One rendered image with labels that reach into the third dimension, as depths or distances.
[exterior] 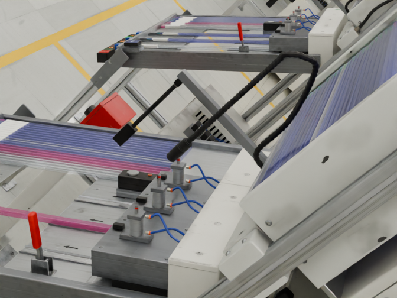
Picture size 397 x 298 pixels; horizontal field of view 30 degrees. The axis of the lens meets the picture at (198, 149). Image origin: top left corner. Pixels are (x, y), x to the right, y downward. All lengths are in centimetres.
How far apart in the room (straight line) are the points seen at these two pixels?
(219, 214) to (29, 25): 276
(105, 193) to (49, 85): 213
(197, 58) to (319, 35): 42
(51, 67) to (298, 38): 161
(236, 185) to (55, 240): 34
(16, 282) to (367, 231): 56
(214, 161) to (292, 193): 72
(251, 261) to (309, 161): 16
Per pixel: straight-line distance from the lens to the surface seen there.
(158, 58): 257
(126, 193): 149
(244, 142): 127
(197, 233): 119
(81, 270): 125
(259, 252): 100
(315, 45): 245
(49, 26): 402
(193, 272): 111
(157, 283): 117
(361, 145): 95
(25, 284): 122
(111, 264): 118
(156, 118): 343
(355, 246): 100
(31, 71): 361
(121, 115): 222
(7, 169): 165
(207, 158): 169
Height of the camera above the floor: 183
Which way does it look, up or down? 26 degrees down
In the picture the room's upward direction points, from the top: 48 degrees clockwise
